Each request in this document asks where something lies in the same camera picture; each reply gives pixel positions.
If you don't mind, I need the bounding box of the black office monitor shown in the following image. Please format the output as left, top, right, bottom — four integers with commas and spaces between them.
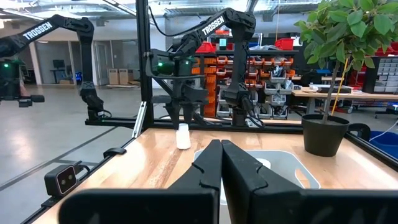
52, 58, 67, 70

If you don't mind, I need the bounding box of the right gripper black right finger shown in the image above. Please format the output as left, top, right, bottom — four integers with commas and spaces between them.
221, 139, 398, 224

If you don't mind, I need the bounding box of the black frame base rail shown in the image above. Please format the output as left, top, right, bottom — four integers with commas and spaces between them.
85, 116, 304, 135

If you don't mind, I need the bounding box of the black table edge rail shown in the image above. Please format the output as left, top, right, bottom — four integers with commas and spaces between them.
20, 138, 137, 224
344, 132, 398, 172

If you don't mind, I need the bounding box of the red storage bin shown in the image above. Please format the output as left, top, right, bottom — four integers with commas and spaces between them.
195, 41, 218, 54
274, 37, 295, 51

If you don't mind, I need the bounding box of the cardboard box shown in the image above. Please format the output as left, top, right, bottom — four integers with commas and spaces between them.
119, 68, 130, 85
108, 68, 120, 86

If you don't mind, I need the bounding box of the orange parts bin shelf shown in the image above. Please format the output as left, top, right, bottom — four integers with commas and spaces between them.
191, 46, 296, 121

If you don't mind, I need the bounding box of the grey drawer cabinet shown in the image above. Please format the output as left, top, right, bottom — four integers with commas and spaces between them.
373, 57, 398, 93

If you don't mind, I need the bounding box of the green leafy potted tree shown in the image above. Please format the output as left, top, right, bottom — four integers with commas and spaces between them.
294, 0, 398, 124

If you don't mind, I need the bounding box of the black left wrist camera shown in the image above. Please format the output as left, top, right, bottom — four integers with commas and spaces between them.
145, 49, 177, 78

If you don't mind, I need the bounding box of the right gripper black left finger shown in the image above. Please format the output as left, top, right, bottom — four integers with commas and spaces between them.
58, 139, 223, 224

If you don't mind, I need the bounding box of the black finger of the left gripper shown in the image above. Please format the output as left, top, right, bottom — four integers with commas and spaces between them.
165, 106, 182, 130
183, 105, 195, 125

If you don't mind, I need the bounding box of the silver aluminium bracket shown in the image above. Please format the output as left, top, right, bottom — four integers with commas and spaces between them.
131, 101, 148, 139

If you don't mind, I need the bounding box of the black table edge clamp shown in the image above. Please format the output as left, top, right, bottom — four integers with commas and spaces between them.
103, 147, 127, 159

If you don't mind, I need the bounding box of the yellow pole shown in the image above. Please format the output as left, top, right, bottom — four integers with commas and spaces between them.
330, 57, 349, 116

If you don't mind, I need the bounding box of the white plastic basket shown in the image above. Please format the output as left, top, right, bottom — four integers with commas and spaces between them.
192, 149, 322, 206

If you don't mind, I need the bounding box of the black table-level camera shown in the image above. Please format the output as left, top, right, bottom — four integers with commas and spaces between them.
44, 164, 78, 197

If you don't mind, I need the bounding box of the black vertical frame post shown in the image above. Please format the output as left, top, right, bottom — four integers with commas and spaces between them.
135, 0, 155, 129

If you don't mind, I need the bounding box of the blue storage bin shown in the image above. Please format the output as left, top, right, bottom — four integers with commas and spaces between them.
369, 130, 398, 160

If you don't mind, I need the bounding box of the wooden workbench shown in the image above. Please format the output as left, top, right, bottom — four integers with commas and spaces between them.
291, 86, 398, 115

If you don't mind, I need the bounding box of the black plant pot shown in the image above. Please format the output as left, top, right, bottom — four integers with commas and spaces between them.
301, 113, 351, 157

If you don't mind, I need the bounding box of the black curved handle clamp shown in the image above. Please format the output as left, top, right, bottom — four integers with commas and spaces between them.
348, 123, 372, 141

